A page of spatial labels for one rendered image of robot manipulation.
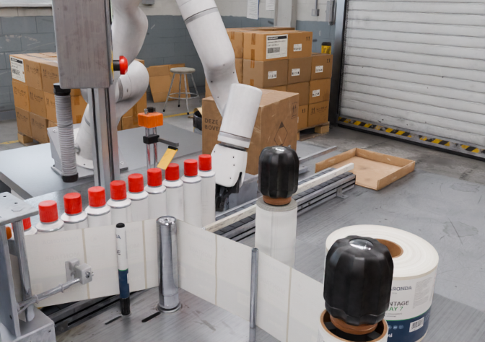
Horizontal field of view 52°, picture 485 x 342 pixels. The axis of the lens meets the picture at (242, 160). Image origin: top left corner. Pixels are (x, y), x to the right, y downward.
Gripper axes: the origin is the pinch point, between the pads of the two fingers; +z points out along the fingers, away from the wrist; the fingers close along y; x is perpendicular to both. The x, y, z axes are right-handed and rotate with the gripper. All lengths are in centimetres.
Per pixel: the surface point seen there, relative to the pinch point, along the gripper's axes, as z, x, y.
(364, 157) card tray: -22, 93, -8
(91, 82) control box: -21.7, -44.1, -1.0
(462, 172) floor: -34, 372, -49
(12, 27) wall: -77, 170, -520
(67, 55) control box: -26, -49, -3
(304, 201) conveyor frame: -3.8, 33.1, 5.4
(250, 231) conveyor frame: 6.0, 9.4, 5.4
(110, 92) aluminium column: -21.0, -31.6, -12.3
